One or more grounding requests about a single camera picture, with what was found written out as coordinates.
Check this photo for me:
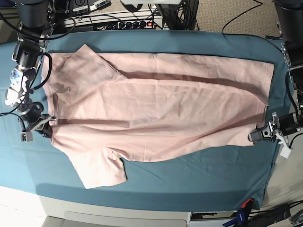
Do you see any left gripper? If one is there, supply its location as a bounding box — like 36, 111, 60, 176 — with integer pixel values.
248, 112, 302, 158

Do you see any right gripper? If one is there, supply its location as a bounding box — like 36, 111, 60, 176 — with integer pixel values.
18, 102, 55, 142

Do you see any pink T-shirt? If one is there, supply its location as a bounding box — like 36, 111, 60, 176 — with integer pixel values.
41, 45, 274, 189

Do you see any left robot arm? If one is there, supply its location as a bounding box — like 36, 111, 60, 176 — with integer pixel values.
248, 0, 303, 158

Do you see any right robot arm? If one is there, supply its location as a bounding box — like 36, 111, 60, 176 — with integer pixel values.
0, 0, 57, 142

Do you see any teal table cloth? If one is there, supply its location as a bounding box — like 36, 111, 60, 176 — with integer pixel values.
0, 31, 290, 211

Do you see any orange blue clamp bottom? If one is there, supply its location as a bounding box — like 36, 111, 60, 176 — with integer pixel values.
223, 198, 254, 227

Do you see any black power strip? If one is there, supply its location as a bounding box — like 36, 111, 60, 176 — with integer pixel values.
106, 20, 155, 30

